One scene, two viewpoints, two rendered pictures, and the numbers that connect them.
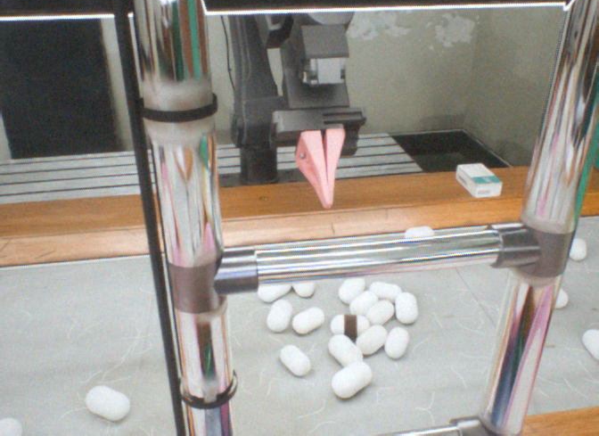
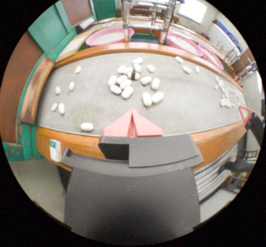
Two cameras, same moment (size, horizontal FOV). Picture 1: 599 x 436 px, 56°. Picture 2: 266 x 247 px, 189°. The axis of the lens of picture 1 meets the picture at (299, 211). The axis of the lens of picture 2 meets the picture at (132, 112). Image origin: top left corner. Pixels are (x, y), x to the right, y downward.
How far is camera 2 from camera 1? 0.58 m
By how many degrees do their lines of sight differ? 75
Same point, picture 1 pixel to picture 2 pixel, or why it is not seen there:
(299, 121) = (172, 148)
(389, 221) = (95, 141)
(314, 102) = (145, 188)
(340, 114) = (93, 165)
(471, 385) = (109, 62)
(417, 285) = (101, 97)
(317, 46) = not seen: outside the picture
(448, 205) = (69, 141)
